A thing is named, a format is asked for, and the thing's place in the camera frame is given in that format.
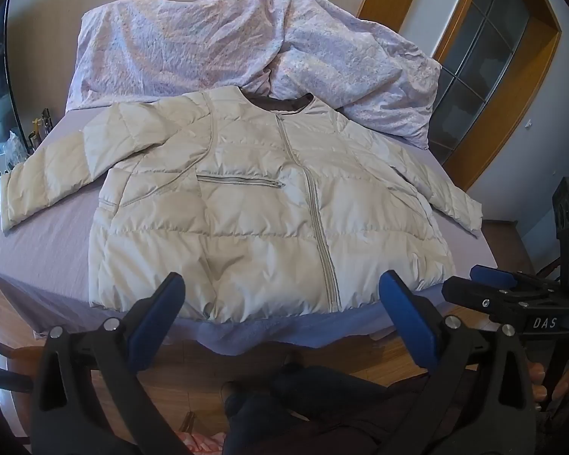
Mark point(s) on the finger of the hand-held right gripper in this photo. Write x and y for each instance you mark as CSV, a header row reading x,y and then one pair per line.
x,y
474,296
493,276

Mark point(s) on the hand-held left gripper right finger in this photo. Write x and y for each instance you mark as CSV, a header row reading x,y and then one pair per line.
x,y
408,322

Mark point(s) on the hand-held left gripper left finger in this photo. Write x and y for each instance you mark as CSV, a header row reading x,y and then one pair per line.
x,y
156,322

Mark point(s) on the cream puffer jacket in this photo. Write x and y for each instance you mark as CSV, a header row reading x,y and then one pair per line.
x,y
246,227

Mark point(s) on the person's dark trouser legs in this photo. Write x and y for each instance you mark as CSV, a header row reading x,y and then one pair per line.
x,y
322,412

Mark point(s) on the bed with lilac sheet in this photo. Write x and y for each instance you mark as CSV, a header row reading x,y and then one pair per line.
x,y
47,251

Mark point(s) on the dark wooden chair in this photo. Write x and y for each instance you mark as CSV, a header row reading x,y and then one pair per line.
x,y
4,379

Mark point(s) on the yellow topped bottle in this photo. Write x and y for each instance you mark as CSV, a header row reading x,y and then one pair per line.
x,y
39,128

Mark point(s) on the wooden framed glass door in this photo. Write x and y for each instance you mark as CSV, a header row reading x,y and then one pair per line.
x,y
488,47

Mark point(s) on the floral lilac duvet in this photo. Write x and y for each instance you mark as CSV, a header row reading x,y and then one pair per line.
x,y
194,47

